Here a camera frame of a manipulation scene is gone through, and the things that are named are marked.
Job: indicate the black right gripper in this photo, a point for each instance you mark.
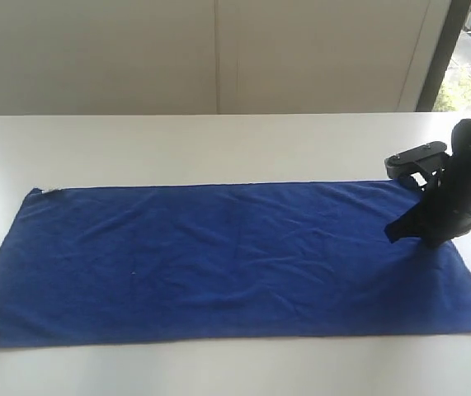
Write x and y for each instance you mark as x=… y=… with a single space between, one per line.
x=445 y=212

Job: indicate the blue microfibre towel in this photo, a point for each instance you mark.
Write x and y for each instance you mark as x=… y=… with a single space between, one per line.
x=114 y=265

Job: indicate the green tree outside window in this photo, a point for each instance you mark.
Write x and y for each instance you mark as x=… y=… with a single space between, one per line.
x=455 y=91

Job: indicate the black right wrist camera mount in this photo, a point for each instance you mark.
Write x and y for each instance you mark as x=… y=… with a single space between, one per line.
x=419 y=168

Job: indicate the dark window frame post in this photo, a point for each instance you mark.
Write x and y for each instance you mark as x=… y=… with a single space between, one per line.
x=446 y=43

